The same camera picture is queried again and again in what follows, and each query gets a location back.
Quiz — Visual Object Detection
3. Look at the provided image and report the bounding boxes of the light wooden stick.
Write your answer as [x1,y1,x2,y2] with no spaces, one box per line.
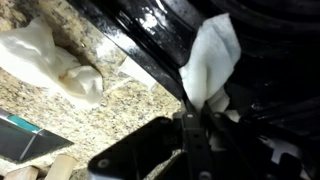
[2,165,40,180]
[44,153,79,180]

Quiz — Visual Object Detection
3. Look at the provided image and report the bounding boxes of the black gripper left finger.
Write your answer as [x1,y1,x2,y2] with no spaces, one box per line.
[87,99,219,180]

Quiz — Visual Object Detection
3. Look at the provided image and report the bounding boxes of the white paper napkin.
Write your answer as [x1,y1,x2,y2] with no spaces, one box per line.
[178,13,243,151]

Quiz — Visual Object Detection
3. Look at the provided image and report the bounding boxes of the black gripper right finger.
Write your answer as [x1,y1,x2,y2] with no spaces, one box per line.
[203,102,320,180]

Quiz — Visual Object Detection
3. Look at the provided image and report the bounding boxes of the flat white scrap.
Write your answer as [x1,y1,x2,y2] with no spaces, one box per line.
[117,55,158,90]

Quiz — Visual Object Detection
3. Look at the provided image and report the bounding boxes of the dark metal teal-striped object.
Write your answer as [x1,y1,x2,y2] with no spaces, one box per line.
[0,108,74,164]

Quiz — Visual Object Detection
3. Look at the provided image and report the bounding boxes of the black electric stove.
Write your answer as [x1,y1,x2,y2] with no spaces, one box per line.
[66,0,320,148]

